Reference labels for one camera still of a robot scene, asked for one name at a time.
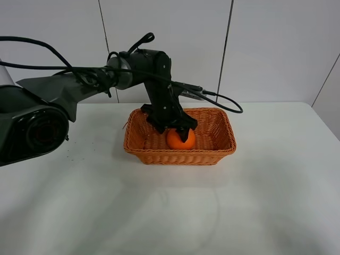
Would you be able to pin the orange fruit with stem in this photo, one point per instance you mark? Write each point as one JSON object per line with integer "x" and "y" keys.
{"x": 174, "y": 141}

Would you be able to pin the orange woven wicker basket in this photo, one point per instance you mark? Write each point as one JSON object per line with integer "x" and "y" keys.
{"x": 214, "y": 139}

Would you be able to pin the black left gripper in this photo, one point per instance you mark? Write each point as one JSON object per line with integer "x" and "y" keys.
{"x": 165, "y": 111}

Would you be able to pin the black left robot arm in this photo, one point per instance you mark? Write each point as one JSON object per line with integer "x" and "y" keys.
{"x": 36, "y": 112}

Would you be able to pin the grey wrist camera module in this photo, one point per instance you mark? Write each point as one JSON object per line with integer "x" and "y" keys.
{"x": 192, "y": 91}

